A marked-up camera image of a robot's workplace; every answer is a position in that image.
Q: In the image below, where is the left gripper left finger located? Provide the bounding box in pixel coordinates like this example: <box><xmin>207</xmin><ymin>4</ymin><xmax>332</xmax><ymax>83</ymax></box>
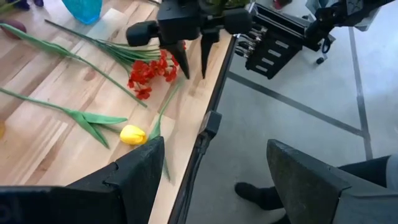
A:
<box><xmin>67</xmin><ymin>136</ymin><xmax>165</xmax><ymax>224</ymax></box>

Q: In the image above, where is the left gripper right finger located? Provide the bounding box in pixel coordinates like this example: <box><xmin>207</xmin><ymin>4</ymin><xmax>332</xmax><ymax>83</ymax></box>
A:
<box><xmin>266</xmin><ymin>139</ymin><xmax>352</xmax><ymax>224</ymax></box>

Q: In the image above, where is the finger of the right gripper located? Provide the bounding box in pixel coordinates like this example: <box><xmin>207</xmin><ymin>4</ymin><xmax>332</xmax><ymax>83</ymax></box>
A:
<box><xmin>164</xmin><ymin>40</ymin><xmax>191</xmax><ymax>80</ymax></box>
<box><xmin>200</xmin><ymin>29</ymin><xmax>220</xmax><ymax>79</ymax></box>

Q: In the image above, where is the large red flower bunch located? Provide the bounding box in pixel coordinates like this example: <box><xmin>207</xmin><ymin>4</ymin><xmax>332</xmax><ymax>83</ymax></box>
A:
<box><xmin>44</xmin><ymin>19</ymin><xmax>187</xmax><ymax>101</ymax></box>

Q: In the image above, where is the yellow artificial tulip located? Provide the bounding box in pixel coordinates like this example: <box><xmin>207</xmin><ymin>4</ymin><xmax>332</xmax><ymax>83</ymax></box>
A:
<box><xmin>0</xmin><ymin>88</ymin><xmax>149</xmax><ymax>149</ymax></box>

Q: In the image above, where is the blue glass vase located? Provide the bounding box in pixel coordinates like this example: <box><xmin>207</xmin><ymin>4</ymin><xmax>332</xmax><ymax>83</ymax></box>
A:
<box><xmin>61</xmin><ymin>0</ymin><xmax>103</xmax><ymax>25</ymax></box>

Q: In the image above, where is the maroon artificial tulip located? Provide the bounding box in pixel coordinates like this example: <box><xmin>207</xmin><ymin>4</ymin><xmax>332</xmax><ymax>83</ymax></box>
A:
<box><xmin>0</xmin><ymin>19</ymin><xmax>149</xmax><ymax>109</ymax></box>

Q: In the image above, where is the person's shoe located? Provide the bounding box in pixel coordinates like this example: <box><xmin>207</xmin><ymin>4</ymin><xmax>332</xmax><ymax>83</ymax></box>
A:
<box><xmin>234</xmin><ymin>182</ymin><xmax>293</xmax><ymax>224</ymax></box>

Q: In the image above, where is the small black camera box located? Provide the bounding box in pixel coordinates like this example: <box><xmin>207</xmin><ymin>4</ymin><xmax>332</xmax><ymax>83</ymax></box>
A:
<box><xmin>198</xmin><ymin>110</ymin><xmax>223</xmax><ymax>141</ymax></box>

